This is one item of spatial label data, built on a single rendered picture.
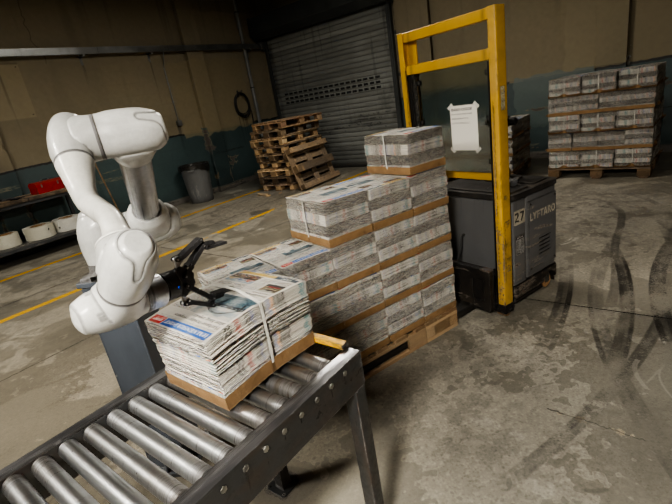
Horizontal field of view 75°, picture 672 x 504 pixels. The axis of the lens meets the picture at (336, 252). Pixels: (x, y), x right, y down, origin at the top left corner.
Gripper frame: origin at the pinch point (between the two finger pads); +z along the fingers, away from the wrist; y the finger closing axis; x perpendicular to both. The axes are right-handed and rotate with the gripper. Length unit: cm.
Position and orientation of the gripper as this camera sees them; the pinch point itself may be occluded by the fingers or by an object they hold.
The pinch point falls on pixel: (224, 265)
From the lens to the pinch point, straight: 131.0
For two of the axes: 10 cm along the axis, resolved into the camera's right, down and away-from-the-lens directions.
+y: 1.0, 9.6, 2.7
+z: 6.1, -2.7, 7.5
